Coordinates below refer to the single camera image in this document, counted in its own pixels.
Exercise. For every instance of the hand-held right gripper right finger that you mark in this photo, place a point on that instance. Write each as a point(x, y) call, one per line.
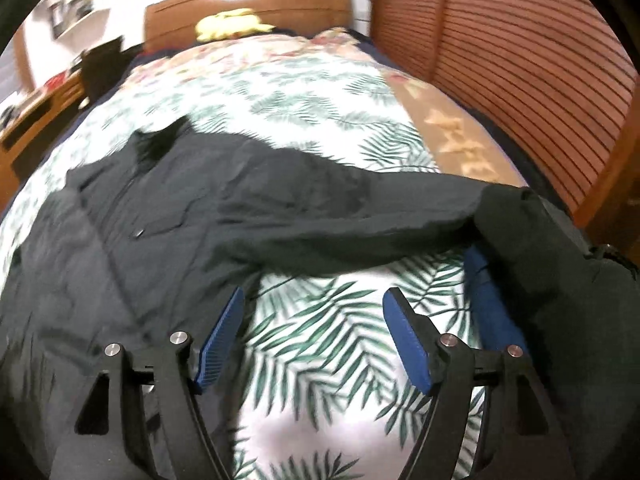
point(407, 340)

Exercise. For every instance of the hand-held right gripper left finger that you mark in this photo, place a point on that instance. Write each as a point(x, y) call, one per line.
point(220, 340)

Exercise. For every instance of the black jacket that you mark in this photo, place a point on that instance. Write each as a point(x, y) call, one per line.
point(250, 210)

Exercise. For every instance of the leaf print blanket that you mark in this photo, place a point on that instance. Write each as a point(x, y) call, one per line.
point(320, 360)

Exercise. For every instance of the brown patterned blanket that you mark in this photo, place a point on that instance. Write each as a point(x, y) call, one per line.
point(450, 125)

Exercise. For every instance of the wooden desk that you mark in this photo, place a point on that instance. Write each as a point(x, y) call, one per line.
point(40, 105)

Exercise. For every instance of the black chair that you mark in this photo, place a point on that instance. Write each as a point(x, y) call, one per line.
point(102, 67)

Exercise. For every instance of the yellow plush toy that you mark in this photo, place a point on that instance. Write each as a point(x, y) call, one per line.
point(225, 25)

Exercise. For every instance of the wooden louvred wardrobe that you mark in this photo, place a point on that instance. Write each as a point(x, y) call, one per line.
point(500, 35)

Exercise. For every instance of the wooden headboard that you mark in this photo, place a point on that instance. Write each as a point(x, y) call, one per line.
point(280, 0)

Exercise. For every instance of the white wall shelves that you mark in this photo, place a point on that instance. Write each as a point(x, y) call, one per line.
point(75, 5)

